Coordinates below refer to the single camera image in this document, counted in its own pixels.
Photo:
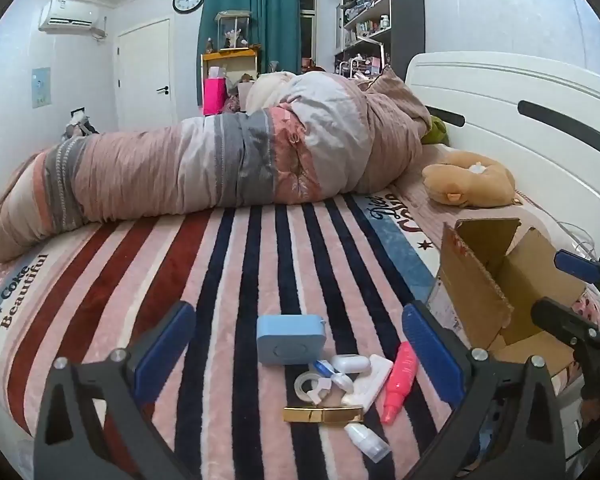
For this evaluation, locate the blue and white tube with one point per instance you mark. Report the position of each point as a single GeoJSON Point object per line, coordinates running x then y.
{"type": "Point", "coordinates": [324, 368]}

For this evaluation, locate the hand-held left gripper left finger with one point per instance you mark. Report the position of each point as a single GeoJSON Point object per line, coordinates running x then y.
{"type": "Point", "coordinates": [166, 347]}

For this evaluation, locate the white earbuds case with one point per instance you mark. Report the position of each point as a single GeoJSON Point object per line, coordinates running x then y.
{"type": "Point", "coordinates": [351, 363]}

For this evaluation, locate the light blue square box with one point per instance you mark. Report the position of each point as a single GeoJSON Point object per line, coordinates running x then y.
{"type": "Point", "coordinates": [290, 338]}

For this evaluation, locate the pink and grey duvet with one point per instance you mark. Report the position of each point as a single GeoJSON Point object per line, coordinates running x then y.
{"type": "Point", "coordinates": [220, 160]}

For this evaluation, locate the glass display case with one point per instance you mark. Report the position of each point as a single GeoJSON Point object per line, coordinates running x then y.
{"type": "Point", "coordinates": [234, 30]}

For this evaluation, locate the brown cardboard box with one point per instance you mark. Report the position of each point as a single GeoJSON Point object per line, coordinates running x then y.
{"type": "Point", "coordinates": [500, 290]}

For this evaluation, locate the white air conditioner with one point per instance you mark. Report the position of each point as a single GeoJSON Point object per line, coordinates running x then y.
{"type": "Point", "coordinates": [69, 14]}

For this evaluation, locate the pink dotted cloth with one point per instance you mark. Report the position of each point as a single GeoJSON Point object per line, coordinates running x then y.
{"type": "Point", "coordinates": [589, 307]}

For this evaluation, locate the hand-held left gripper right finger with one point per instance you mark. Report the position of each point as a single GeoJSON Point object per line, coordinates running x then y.
{"type": "Point", "coordinates": [430, 347]}

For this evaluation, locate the brown plush toy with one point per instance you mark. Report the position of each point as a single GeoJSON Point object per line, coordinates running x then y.
{"type": "Point", "coordinates": [467, 180]}

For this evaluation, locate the yellow shelf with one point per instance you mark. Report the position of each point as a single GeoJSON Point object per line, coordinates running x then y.
{"type": "Point", "coordinates": [230, 62]}

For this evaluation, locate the teal curtain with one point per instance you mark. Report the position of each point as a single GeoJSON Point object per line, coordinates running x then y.
{"type": "Point", "coordinates": [250, 0]}

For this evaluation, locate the window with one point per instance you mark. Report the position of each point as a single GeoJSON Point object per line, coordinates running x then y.
{"type": "Point", "coordinates": [307, 5]}

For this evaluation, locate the white box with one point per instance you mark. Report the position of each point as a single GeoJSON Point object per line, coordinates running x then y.
{"type": "Point", "coordinates": [375, 382]}

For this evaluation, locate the pink gift bag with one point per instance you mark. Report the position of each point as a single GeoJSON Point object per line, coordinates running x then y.
{"type": "Point", "coordinates": [215, 96]}

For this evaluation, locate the cream plush pillow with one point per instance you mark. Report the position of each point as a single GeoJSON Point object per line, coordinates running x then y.
{"type": "Point", "coordinates": [266, 92]}

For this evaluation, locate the small white dropper bottle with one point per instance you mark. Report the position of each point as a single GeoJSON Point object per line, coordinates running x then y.
{"type": "Point", "coordinates": [367, 442]}

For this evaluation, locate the pink squeeze bottle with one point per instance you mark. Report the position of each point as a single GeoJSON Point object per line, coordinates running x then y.
{"type": "Point", "coordinates": [400, 382]}

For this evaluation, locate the small wall poster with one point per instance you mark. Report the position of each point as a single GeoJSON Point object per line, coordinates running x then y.
{"type": "Point", "coordinates": [41, 87]}

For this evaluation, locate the white door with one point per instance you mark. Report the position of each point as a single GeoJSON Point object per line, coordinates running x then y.
{"type": "Point", "coordinates": [145, 75]}

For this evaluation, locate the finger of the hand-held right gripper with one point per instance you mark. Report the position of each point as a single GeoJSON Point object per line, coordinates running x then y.
{"type": "Point", "coordinates": [575, 264]}
{"type": "Point", "coordinates": [555, 316]}

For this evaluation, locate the dark bookshelf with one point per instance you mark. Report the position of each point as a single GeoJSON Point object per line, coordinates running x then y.
{"type": "Point", "coordinates": [375, 15]}

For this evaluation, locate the dark bag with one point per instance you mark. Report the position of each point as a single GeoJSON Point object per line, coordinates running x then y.
{"type": "Point", "coordinates": [80, 125]}

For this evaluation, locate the gold metal bar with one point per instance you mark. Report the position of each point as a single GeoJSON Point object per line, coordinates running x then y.
{"type": "Point", "coordinates": [322, 415]}

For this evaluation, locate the white bed headboard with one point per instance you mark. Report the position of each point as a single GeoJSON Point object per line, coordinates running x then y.
{"type": "Point", "coordinates": [520, 125]}

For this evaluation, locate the striped plush blanket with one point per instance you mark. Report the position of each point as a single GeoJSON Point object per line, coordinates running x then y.
{"type": "Point", "coordinates": [180, 285]}

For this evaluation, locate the green plush toy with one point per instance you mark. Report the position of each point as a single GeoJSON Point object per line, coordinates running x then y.
{"type": "Point", "coordinates": [437, 131]}

